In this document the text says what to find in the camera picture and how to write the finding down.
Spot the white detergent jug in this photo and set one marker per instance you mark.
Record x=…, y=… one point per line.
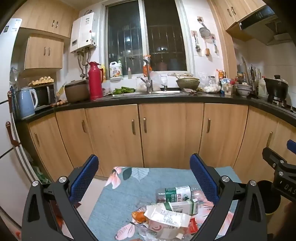
x=116, y=71

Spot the green colander bowl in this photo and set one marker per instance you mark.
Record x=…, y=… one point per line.
x=187, y=83

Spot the wooden upper corner cabinet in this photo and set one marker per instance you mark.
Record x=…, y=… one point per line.
x=46, y=20

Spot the light blue electric kettle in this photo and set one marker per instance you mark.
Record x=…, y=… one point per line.
x=25, y=103

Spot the stacked white bowls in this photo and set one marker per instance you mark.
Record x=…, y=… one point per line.
x=244, y=90

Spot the white gas water heater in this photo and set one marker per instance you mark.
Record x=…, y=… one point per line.
x=82, y=32

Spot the paper receipt carton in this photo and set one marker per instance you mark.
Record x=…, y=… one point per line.
x=166, y=217

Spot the clear plastic bag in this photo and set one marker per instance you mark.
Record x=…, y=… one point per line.
x=158, y=80

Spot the hanging metal spatula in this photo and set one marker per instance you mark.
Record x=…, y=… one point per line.
x=215, y=47

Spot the wooden upper cabinet over stove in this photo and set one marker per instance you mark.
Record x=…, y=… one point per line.
x=233, y=16

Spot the silver microwave oven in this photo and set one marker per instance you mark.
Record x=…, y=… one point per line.
x=44, y=95

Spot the small clear bottle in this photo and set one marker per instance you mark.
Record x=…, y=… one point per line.
x=130, y=73

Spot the bag of white garlic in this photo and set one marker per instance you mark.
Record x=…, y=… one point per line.
x=212, y=88

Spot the small wooden wall cabinet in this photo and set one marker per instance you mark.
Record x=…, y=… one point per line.
x=44, y=52

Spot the red thermos flask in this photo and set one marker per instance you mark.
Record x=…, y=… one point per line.
x=95, y=81

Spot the gas stove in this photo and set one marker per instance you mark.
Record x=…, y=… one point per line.
x=283, y=105

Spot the green white drink carton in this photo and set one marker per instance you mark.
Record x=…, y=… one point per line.
x=182, y=207

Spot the white refrigerator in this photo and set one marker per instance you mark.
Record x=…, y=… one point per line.
x=7, y=69

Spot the brown rice cooker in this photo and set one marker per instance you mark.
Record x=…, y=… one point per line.
x=76, y=91

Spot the cluster of condiment bottles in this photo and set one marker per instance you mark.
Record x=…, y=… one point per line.
x=225, y=83

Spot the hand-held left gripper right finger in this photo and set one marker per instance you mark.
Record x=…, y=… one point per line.
x=203, y=178

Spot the red plastic wrapper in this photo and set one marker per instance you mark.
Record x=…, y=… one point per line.
x=193, y=226

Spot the orange peel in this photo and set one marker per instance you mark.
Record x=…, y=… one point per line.
x=140, y=216

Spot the glass jar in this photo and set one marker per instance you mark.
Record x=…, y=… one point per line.
x=211, y=80

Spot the wooden lower kitchen cabinet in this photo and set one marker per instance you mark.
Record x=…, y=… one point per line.
x=166, y=134

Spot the black clay pot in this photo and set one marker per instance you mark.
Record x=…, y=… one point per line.
x=276, y=88

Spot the rack of kitchen utensils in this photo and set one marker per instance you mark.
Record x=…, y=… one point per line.
x=251, y=74

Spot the yellow bottle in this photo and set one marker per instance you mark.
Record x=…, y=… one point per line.
x=103, y=73

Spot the metal kitchen faucet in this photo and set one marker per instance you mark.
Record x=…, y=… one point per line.
x=149, y=83

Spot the clear plastic bottle green label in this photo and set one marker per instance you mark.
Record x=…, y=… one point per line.
x=175, y=193

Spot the range hood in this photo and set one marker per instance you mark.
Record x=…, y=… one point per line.
x=261, y=25

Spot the barred kitchen window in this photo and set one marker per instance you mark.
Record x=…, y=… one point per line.
x=124, y=34

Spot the tray of eggs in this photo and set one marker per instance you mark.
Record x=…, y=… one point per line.
x=41, y=80

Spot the loose brown eggs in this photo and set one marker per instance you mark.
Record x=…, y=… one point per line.
x=59, y=103

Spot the green plastic bag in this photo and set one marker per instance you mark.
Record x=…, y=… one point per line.
x=40, y=172

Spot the blue floral mat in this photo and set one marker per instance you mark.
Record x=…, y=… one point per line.
x=115, y=204

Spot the stainless steel sink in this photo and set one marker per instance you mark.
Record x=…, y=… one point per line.
x=161, y=93

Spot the hanging mesh strainer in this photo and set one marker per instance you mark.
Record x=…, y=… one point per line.
x=204, y=32

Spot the hanging wooden spatula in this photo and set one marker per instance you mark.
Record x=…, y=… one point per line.
x=207, y=51

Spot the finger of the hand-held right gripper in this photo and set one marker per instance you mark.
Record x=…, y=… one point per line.
x=292, y=145
x=274, y=158

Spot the orange spray bottle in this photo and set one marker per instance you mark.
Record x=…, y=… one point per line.
x=146, y=68

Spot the green vegetables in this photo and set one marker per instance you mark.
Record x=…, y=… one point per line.
x=123, y=90

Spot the white plastic jug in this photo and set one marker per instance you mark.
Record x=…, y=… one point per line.
x=261, y=88

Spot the red floor item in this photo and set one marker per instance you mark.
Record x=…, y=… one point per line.
x=60, y=223

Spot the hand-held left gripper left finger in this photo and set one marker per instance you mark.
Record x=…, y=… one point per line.
x=84, y=178

